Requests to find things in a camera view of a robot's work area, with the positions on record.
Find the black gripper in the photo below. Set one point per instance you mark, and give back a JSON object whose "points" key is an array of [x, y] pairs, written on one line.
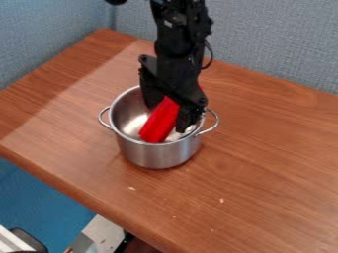
{"points": [[172, 77]]}

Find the red plastic block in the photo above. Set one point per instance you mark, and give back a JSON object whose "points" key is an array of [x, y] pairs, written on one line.
{"points": [[161, 123]]}

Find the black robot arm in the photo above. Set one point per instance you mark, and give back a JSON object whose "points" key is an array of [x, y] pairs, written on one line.
{"points": [[184, 25]]}

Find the stainless steel pot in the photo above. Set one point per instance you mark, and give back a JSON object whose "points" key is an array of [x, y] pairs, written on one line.
{"points": [[126, 115]]}

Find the dark object bottom left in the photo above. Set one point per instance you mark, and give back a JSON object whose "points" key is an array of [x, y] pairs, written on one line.
{"points": [[18, 241]]}

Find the grey white box under table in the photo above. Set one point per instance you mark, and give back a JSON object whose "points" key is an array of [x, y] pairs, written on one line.
{"points": [[99, 237]]}

